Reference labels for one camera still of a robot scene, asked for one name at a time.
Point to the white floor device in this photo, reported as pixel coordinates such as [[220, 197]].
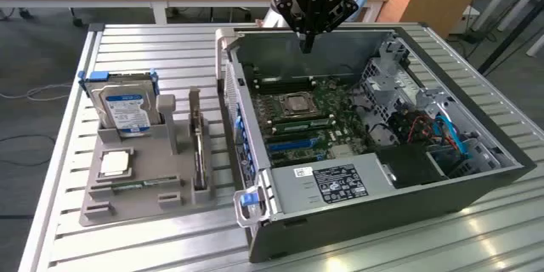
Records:
[[465, 20]]

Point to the silver chipset heatsink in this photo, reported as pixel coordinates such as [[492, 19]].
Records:
[[345, 151]]

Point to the hard disk in blue caddy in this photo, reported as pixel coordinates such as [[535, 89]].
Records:
[[123, 109]]

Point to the black plastic cover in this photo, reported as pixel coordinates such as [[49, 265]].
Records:
[[408, 163]]

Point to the grey parts rack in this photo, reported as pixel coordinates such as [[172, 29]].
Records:
[[148, 157]]

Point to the green motherboard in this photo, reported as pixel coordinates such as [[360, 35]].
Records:
[[340, 119]]

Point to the silver perforated drive cage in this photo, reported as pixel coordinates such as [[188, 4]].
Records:
[[383, 93]]

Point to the installed CPU with paste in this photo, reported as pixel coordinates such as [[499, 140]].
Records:
[[299, 104]]

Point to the black graphics card metal bracket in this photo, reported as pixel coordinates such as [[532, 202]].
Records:
[[200, 157]]

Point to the metal CPU socket frame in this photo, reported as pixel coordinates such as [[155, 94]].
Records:
[[316, 106]]

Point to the open black PC case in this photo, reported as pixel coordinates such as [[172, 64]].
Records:
[[340, 233]]

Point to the spare green RAM stick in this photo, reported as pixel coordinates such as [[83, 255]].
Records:
[[144, 183]]

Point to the blue expansion slot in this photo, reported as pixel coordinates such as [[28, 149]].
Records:
[[293, 146]]

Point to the grey power supply unit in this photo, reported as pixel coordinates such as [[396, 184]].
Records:
[[297, 189]]

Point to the white table frame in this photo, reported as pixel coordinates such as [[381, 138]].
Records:
[[536, 44]]

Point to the blue case latch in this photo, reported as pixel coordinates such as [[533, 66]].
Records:
[[248, 198]]

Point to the spare CPU silver lid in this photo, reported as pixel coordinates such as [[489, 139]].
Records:
[[115, 163]]

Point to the silver disk bay with rails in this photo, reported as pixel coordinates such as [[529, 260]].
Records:
[[480, 157]]

